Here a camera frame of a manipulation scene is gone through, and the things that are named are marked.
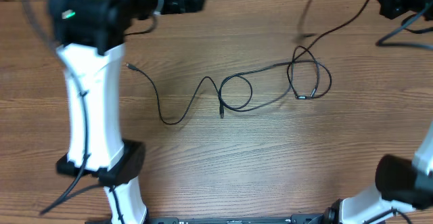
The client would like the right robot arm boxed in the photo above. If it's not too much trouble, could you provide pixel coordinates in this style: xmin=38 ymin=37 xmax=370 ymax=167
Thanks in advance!
xmin=312 ymin=0 xmax=432 ymax=224

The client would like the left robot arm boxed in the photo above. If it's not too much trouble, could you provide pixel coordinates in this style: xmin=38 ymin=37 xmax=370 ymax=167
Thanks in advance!
xmin=48 ymin=0 xmax=206 ymax=223

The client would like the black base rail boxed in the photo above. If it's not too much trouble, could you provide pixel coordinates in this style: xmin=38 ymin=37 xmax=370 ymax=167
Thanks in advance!
xmin=148 ymin=214 xmax=323 ymax=224

